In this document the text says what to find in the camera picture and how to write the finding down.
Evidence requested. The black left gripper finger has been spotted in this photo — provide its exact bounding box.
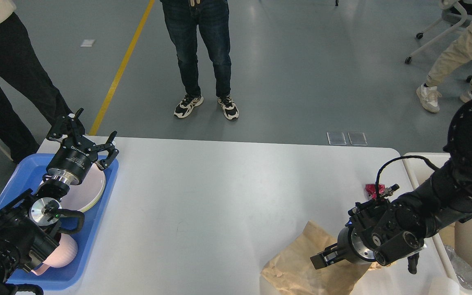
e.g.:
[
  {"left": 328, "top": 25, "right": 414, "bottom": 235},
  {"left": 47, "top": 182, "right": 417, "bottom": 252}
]
[
  {"left": 87, "top": 131, "right": 119, "bottom": 170},
  {"left": 46, "top": 108, "right": 86, "bottom": 148}
]

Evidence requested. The aluminium foil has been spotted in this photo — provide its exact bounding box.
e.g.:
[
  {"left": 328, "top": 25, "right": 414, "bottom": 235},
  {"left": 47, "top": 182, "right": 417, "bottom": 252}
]
[{"left": 444, "top": 245, "right": 472, "bottom": 290}]

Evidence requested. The person in blue jeans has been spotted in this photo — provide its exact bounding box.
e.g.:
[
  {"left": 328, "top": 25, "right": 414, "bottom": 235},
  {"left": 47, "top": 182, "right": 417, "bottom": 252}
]
[{"left": 160, "top": 0, "right": 240, "bottom": 120}]

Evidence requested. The white office chair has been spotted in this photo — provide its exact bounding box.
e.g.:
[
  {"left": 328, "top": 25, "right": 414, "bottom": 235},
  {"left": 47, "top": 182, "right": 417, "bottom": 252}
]
[{"left": 404, "top": 0, "right": 472, "bottom": 65}]

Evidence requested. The crushed red can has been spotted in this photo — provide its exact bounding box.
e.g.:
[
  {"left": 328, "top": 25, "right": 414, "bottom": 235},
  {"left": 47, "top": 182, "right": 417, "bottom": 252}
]
[{"left": 365, "top": 183, "right": 386, "bottom": 200}]

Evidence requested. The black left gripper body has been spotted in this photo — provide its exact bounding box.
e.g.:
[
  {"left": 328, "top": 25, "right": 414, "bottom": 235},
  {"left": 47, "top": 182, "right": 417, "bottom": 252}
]
[{"left": 46, "top": 143, "right": 97, "bottom": 185}]

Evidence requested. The person in cream sweater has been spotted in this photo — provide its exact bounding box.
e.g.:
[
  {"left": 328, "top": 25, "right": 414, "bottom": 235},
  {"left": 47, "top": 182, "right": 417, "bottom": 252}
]
[{"left": 0, "top": 0, "right": 71, "bottom": 163}]

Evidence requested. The brown paper ball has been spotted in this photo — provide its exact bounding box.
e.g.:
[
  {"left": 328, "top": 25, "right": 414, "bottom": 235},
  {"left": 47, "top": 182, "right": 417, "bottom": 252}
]
[{"left": 368, "top": 262, "right": 393, "bottom": 271}]

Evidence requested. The green plate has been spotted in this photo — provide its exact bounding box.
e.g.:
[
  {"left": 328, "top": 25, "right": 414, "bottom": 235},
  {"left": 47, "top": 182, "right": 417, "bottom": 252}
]
[{"left": 79, "top": 185, "right": 105, "bottom": 212}]

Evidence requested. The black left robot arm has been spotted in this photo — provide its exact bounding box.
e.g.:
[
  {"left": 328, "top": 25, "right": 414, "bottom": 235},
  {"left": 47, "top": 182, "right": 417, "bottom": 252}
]
[{"left": 0, "top": 109, "right": 119, "bottom": 295}]

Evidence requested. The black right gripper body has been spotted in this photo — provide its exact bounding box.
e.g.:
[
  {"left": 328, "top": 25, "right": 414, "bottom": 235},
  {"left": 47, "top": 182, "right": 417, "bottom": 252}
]
[{"left": 337, "top": 226, "right": 376, "bottom": 264}]

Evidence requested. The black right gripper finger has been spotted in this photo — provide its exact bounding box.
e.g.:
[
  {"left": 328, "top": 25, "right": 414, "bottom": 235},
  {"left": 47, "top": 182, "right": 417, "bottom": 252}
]
[
  {"left": 312, "top": 251, "right": 343, "bottom": 270},
  {"left": 310, "top": 243, "right": 339, "bottom": 262}
]

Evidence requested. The brown paper bag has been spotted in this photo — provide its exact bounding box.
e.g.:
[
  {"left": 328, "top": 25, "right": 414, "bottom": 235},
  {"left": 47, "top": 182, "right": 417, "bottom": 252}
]
[{"left": 261, "top": 220, "right": 371, "bottom": 295}]

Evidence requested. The blue plastic tray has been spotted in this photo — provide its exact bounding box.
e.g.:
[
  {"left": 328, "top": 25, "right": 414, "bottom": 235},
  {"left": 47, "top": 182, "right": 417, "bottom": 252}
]
[{"left": 0, "top": 153, "right": 119, "bottom": 291}]

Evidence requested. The pink mug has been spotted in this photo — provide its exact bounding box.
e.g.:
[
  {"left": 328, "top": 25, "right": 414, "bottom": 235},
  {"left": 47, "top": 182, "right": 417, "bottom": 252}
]
[{"left": 31, "top": 234, "right": 78, "bottom": 276}]

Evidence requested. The pink plate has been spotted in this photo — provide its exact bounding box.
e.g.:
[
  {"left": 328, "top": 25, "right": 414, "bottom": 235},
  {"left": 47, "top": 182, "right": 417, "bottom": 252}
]
[{"left": 60, "top": 163, "right": 106, "bottom": 212}]

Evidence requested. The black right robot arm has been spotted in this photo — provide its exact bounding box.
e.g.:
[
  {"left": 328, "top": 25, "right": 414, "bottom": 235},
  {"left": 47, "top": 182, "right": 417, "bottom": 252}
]
[{"left": 311, "top": 100, "right": 472, "bottom": 274}]

